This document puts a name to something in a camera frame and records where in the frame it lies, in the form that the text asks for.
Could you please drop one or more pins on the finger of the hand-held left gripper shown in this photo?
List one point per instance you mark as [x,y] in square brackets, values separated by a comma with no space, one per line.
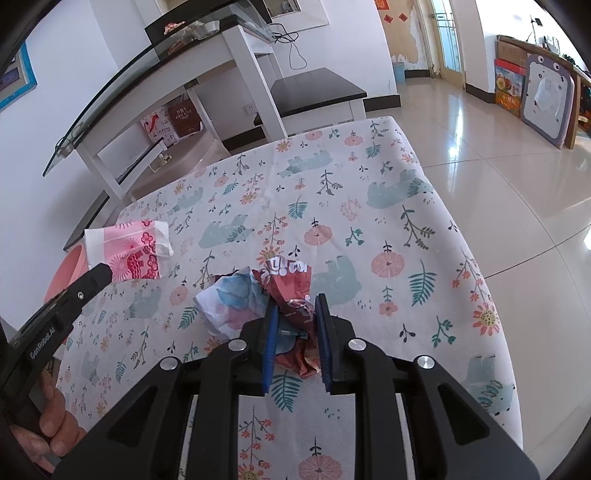
[87,286]

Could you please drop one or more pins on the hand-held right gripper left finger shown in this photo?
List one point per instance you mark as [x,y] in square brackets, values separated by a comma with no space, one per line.
[270,337]

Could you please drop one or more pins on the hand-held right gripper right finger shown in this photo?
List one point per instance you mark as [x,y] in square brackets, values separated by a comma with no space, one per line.
[323,337]

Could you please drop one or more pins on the pink plastic basin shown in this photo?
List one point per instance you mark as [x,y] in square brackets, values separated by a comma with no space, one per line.
[64,277]

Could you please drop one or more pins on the colourful paper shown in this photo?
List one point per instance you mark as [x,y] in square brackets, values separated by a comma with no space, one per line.
[240,300]

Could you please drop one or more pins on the pink white printed wrapper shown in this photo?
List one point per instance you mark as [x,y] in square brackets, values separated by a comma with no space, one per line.
[134,249]

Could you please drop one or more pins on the blue trash bin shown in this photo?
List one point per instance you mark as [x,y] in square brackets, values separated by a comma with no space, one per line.
[399,73]

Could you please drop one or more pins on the person's left hand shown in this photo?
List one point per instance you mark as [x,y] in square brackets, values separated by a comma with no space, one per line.
[57,424]

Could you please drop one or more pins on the floral printed tablecloth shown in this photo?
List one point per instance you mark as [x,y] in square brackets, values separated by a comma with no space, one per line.
[369,230]

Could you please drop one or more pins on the white red paper bag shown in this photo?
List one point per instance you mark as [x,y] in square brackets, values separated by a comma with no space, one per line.
[159,125]

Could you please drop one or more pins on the dark red paper bag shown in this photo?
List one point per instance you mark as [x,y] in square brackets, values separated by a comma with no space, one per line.
[184,115]

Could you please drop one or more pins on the white bench dark seat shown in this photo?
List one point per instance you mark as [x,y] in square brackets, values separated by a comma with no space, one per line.
[318,87]

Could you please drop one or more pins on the white dining table glass top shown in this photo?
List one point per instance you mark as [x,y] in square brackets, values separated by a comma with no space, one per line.
[249,50]

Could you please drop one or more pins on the colourful printed cardboard box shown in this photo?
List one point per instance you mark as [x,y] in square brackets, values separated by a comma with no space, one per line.
[508,87]

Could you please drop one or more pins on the glass balcony door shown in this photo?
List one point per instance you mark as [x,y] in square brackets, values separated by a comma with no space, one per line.
[445,37]

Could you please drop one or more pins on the grey framed whiteboard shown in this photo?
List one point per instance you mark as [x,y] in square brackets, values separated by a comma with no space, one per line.
[547,101]

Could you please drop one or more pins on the brown cardboard box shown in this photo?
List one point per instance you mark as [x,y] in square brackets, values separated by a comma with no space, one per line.
[512,48]

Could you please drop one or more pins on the blue framed wall picture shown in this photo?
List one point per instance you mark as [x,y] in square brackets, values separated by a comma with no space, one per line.
[16,78]

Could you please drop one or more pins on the white wall socket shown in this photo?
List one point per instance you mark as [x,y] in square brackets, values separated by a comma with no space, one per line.
[250,109]

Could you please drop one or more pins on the red paper wall decoration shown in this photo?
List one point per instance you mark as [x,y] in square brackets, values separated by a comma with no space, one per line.
[397,11]

